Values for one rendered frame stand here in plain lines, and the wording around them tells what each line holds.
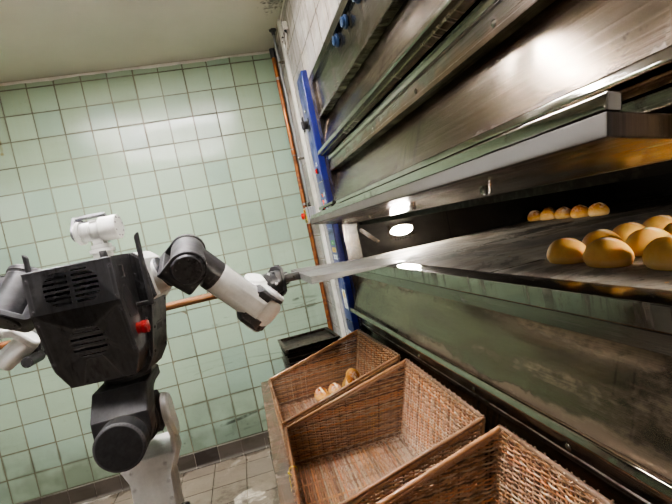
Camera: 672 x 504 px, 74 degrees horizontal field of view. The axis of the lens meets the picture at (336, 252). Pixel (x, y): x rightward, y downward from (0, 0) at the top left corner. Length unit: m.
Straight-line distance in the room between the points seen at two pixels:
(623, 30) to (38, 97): 3.14
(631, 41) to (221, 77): 2.81
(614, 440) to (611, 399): 0.06
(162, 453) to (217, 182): 2.03
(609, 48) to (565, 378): 0.54
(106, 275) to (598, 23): 1.02
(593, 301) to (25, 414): 3.20
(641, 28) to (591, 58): 0.07
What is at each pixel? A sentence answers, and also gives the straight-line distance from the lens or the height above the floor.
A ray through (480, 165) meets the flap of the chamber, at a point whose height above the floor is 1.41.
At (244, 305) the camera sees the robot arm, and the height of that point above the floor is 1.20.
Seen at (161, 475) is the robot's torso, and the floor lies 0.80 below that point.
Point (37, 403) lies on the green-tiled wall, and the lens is 3.43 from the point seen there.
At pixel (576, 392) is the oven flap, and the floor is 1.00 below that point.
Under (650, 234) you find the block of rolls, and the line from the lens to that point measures 1.06.
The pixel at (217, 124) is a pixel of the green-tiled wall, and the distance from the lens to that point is 3.16.
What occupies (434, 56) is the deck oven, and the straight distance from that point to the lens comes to 1.10.
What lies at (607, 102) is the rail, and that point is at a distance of 0.52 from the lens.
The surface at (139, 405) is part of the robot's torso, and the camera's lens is 1.23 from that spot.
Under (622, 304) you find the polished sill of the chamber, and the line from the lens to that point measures 0.76.
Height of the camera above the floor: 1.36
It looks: 3 degrees down
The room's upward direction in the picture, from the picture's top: 12 degrees counter-clockwise
